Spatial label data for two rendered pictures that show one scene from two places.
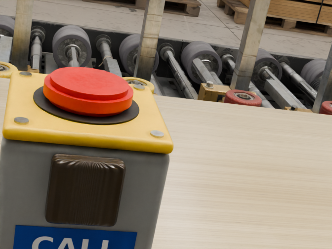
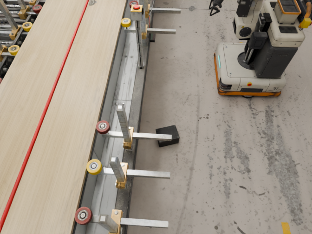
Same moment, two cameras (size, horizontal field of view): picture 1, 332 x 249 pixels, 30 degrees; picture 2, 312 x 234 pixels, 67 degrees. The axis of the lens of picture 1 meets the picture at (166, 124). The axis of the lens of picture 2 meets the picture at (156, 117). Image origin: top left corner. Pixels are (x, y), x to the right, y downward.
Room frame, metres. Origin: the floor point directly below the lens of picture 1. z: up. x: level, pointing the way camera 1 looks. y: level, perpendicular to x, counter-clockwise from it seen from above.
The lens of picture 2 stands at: (-0.31, 1.32, 2.12)
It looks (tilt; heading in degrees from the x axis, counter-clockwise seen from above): 58 degrees down; 289
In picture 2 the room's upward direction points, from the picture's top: 1 degrees counter-clockwise
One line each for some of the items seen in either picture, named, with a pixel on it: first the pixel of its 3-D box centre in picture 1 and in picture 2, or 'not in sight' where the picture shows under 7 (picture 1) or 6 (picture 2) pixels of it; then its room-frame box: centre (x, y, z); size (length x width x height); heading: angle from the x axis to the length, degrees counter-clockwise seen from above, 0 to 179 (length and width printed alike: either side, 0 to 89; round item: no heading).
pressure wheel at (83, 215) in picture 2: not in sight; (85, 217); (0.10, 1.24, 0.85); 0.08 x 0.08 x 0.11
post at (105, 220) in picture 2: not in sight; (112, 227); (-0.05, 1.24, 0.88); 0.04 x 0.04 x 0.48; 14
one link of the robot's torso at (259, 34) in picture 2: not in sight; (247, 32); (-0.52, -0.69, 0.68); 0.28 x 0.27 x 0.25; 106
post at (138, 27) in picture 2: not in sight; (139, 44); (0.26, 0.04, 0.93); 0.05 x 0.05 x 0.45; 14
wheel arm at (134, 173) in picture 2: not in sight; (131, 173); (-0.02, 0.94, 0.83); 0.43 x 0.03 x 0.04; 14
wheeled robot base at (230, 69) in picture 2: not in sight; (247, 68); (-0.67, -0.79, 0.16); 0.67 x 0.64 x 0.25; 16
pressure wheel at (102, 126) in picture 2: not in sight; (104, 130); (0.23, 0.75, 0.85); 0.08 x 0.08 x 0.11
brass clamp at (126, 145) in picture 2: not in sight; (128, 138); (0.08, 0.73, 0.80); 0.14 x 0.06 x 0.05; 104
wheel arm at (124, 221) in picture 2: not in sight; (125, 221); (-0.09, 1.19, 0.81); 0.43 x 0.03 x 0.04; 14
